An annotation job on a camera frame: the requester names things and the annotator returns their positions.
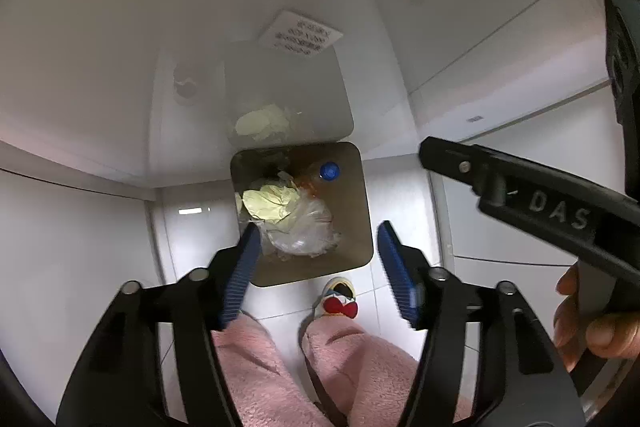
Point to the white slipper with red bow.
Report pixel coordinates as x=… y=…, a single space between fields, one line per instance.
x=340 y=307

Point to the person's right leg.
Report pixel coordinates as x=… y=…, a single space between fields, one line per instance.
x=360 y=367

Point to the person's right hand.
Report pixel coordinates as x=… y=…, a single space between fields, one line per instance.
x=607 y=332

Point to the clear bottle with blue cap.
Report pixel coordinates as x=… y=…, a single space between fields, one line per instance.
x=330 y=170

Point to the pale yellow paper bag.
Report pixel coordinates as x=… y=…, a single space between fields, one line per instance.
x=265 y=202

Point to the tan trash bin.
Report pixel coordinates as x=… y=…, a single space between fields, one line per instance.
x=300 y=274

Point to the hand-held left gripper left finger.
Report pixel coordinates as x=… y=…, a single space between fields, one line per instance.
x=242 y=272

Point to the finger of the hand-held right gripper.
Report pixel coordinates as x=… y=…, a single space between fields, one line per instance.
x=625 y=72
x=455 y=157

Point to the clear plastic bag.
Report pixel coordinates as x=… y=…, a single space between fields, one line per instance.
x=305 y=227

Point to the person's left leg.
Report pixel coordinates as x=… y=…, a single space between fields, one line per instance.
x=250 y=367

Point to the person's leg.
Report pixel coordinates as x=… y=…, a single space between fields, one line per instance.
x=360 y=367
x=250 y=367

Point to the small barcode sticker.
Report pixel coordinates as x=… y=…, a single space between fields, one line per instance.
x=475 y=119

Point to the white printed label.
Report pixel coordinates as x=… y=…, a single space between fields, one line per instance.
x=300 y=34

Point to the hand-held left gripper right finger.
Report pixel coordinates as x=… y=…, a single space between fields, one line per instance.
x=395 y=269

